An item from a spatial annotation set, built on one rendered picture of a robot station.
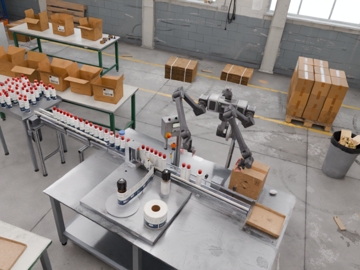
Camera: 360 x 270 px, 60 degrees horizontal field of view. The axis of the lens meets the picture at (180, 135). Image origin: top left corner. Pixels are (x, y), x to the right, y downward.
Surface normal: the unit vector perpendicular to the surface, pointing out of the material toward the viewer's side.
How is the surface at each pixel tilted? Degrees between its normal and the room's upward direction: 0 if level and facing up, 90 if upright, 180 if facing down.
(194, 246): 0
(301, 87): 90
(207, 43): 90
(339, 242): 0
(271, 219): 0
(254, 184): 90
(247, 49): 90
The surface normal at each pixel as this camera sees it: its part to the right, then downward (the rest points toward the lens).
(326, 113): -0.34, 0.49
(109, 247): 0.07, -0.81
